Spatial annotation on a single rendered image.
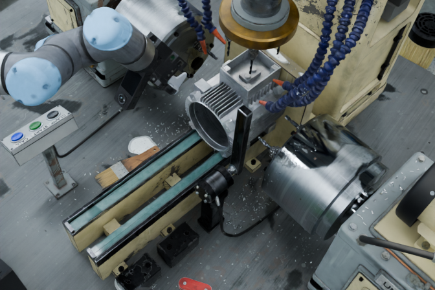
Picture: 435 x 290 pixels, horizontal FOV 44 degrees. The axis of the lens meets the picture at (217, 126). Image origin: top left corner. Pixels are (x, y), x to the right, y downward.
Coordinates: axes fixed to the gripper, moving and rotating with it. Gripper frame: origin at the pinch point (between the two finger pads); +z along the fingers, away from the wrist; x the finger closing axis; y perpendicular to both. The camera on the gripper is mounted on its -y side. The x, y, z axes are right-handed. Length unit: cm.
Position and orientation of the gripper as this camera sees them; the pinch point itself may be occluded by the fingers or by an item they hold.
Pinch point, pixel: (171, 90)
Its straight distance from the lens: 128.2
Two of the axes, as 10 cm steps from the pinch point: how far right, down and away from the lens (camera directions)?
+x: -6.8, -6.2, 3.9
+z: 3.2, 2.2, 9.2
